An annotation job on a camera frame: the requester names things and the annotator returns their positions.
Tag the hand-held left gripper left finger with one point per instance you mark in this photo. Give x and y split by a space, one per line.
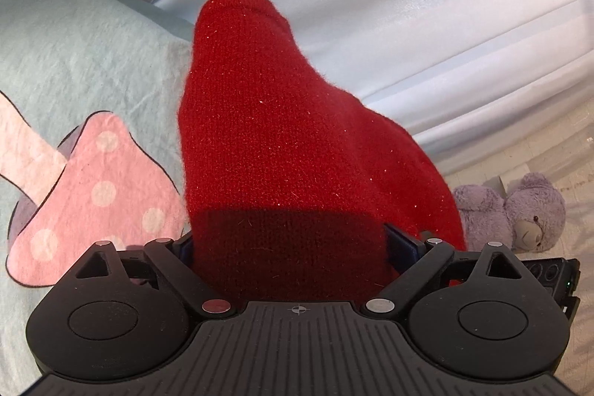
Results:
183 248

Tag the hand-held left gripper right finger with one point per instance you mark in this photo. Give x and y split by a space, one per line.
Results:
400 244

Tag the red knit sweater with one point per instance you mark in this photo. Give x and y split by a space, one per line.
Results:
287 145

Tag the purple teddy bear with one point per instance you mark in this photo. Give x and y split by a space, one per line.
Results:
510 212

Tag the small white box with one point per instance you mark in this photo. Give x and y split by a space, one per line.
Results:
514 179

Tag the light blue mushroom print bedsheet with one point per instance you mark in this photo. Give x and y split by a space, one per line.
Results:
79 66

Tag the white curtain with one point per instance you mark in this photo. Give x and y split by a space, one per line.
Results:
417 29

